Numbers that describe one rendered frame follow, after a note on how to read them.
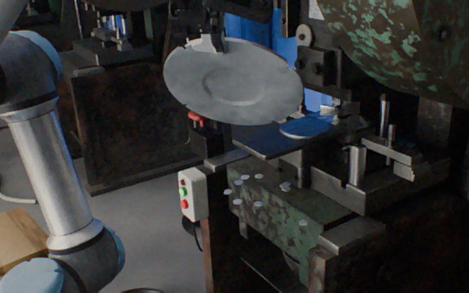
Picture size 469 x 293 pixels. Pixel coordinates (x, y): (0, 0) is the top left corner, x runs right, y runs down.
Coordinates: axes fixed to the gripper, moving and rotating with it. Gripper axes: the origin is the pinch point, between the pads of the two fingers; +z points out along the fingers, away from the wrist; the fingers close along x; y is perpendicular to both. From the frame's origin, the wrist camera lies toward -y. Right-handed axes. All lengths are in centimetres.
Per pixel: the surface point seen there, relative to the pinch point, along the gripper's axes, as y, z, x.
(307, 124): -16.0, 36.6, -0.9
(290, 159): -11.8, 37.3, 8.3
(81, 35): 159, 252, -177
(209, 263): 12, 73, 29
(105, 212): 78, 153, -6
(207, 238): 12, 67, 22
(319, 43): -18.5, 23.0, -15.4
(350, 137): -26.3, 36.5, 2.7
